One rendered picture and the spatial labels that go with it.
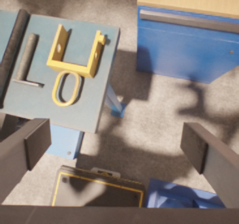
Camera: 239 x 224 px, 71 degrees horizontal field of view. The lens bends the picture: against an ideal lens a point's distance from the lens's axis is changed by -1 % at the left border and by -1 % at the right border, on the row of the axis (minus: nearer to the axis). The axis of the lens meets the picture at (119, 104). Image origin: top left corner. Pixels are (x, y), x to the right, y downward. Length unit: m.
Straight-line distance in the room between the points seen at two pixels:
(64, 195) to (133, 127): 0.80
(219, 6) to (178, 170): 1.30
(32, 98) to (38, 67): 0.12
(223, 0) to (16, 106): 0.98
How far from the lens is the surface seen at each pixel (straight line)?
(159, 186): 1.72
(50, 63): 0.64
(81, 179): 1.44
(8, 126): 0.85
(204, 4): 0.95
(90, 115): 0.61
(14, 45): 0.78
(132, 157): 1.67
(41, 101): 0.69
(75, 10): 2.21
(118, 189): 1.40
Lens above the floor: 1.65
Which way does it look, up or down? 80 degrees down
